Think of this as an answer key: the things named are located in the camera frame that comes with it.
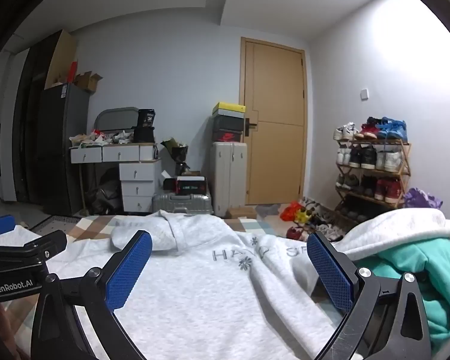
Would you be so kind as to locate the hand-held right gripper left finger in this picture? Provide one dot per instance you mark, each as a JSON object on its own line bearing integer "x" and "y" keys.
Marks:
{"x": 129, "y": 266}

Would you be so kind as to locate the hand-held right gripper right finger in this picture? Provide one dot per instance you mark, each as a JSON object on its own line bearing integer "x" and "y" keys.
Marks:
{"x": 330, "y": 273}

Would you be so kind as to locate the light grey sweatshirt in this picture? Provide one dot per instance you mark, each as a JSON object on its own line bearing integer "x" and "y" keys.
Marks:
{"x": 210, "y": 300}

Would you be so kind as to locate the grey dotted bed sheet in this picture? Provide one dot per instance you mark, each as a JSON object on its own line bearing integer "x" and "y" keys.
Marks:
{"x": 56, "y": 222}

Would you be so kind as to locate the brown blue plaid blanket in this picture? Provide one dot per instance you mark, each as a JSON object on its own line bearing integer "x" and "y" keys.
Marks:
{"x": 93, "y": 228}

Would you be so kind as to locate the pile of loose slippers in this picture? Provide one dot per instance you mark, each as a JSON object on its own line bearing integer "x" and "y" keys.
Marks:
{"x": 322, "y": 219}

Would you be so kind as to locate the yellow toy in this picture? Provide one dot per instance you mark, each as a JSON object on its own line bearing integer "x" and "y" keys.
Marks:
{"x": 302, "y": 217}

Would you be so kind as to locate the black backpack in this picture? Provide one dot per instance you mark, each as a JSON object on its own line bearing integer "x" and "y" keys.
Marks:
{"x": 105, "y": 195}

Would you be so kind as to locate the white drawer unit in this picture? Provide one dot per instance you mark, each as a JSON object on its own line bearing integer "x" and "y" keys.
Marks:
{"x": 137, "y": 187}

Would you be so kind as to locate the silver suitcase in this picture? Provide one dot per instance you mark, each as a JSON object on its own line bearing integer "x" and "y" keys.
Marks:
{"x": 180, "y": 204}

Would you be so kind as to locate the dark grey refrigerator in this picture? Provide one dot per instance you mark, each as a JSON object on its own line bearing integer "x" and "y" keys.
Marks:
{"x": 60, "y": 150}

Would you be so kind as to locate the black box red trim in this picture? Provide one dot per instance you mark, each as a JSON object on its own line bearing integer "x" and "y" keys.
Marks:
{"x": 189, "y": 187}

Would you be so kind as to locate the teal garment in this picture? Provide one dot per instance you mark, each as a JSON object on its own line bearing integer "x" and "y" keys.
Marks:
{"x": 427, "y": 255}

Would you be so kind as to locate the flat cardboard box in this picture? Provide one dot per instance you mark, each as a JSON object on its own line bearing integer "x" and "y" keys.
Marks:
{"x": 242, "y": 213}

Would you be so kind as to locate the dark wardrobe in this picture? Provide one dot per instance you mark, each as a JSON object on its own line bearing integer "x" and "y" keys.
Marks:
{"x": 26, "y": 120}

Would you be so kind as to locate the white desk with drawers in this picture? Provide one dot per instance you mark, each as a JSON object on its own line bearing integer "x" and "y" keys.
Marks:
{"x": 120, "y": 153}

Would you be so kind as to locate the purple bag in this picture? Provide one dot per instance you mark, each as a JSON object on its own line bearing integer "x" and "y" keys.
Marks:
{"x": 420, "y": 198}

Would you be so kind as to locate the black wrapped bouquet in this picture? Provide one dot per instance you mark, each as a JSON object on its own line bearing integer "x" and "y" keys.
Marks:
{"x": 178, "y": 153}

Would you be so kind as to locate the pile of papers and wrappers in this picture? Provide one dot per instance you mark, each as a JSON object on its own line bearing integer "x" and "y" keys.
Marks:
{"x": 97, "y": 138}

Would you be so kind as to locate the white suitcase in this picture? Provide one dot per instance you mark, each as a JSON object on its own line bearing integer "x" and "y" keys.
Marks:
{"x": 228, "y": 180}

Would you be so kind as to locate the black paper bag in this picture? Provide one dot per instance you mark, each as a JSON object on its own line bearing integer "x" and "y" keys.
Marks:
{"x": 144, "y": 131}

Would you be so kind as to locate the grey arched panel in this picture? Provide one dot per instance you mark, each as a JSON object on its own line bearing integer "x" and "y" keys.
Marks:
{"x": 116, "y": 118}

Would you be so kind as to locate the wooden shoe rack with shoes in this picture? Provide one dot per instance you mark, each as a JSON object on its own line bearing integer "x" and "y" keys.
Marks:
{"x": 393, "y": 129}

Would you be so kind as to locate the black red shoe box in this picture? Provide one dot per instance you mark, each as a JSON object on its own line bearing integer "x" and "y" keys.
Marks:
{"x": 228, "y": 137}

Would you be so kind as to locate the open cardboard box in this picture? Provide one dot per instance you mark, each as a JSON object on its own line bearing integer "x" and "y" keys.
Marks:
{"x": 88, "y": 80}

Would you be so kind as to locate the grey shoe box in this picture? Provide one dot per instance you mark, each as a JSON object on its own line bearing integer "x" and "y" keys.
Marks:
{"x": 228, "y": 123}

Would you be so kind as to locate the large cardboard sheet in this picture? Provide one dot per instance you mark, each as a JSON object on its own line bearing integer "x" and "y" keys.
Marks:
{"x": 62, "y": 60}

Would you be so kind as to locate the yellow lid shoe box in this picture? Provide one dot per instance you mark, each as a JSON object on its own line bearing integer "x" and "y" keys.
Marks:
{"x": 228, "y": 109}

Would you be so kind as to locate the wooden door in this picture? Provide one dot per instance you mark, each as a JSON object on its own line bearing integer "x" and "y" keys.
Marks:
{"x": 277, "y": 93}

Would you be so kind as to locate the white light switch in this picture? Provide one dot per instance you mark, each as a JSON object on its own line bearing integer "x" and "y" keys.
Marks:
{"x": 365, "y": 93}

